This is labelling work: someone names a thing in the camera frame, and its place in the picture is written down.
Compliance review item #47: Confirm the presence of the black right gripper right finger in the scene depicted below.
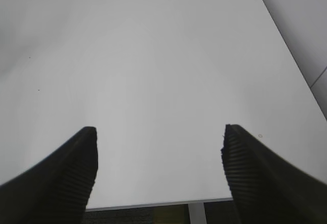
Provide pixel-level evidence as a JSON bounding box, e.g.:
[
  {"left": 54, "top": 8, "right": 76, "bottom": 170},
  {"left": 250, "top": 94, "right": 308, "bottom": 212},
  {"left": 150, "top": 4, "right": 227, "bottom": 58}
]
[{"left": 221, "top": 124, "right": 326, "bottom": 223}]

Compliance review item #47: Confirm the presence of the white table leg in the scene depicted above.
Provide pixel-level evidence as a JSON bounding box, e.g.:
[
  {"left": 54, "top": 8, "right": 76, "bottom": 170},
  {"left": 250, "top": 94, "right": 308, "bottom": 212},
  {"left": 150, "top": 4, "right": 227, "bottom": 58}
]
[{"left": 188, "top": 203, "right": 207, "bottom": 224}]

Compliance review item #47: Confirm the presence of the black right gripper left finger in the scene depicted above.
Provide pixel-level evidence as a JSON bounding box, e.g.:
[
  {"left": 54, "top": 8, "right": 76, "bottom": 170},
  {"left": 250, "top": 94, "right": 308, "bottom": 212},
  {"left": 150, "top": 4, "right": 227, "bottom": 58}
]
[{"left": 1, "top": 126, "right": 98, "bottom": 224}]

